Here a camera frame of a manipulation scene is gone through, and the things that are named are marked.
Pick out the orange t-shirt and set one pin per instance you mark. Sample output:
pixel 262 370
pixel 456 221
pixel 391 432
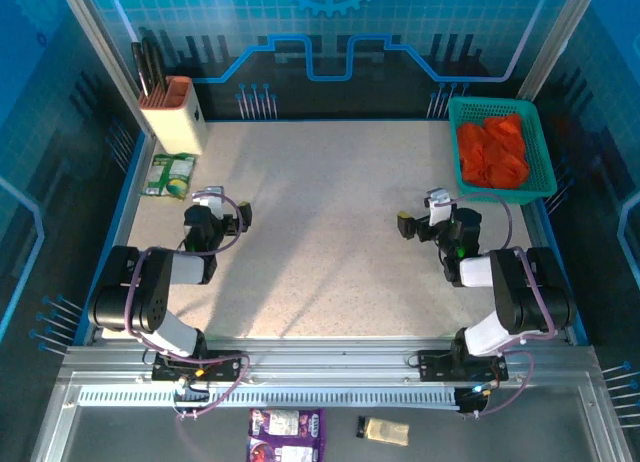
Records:
pixel 492 152

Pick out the green snack packet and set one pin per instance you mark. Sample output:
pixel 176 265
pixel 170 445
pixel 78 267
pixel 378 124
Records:
pixel 167 174

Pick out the teal plastic basket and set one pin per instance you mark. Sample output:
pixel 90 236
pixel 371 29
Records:
pixel 537 147

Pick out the cream knife block orange top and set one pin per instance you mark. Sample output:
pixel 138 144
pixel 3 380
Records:
pixel 175 122

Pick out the beige small packet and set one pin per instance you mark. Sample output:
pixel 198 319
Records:
pixel 385 429

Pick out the purple snack packet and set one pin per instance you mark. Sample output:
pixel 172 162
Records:
pixel 285 434

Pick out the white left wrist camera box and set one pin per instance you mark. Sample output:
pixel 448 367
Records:
pixel 214 202

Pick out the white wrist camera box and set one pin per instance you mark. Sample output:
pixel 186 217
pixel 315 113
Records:
pixel 214 202
pixel 437 204

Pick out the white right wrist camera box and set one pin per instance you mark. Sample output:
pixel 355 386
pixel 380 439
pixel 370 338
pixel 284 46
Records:
pixel 437 204

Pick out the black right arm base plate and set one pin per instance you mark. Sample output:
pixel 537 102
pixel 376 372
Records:
pixel 435 364

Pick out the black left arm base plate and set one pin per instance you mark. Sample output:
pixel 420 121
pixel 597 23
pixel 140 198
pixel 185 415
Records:
pixel 225 367

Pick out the aluminium frame rail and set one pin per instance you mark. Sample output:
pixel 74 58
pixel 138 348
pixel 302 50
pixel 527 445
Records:
pixel 325 357

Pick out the aluminium frame post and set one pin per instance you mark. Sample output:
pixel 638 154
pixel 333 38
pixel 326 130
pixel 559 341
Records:
pixel 555 42
pixel 100 47

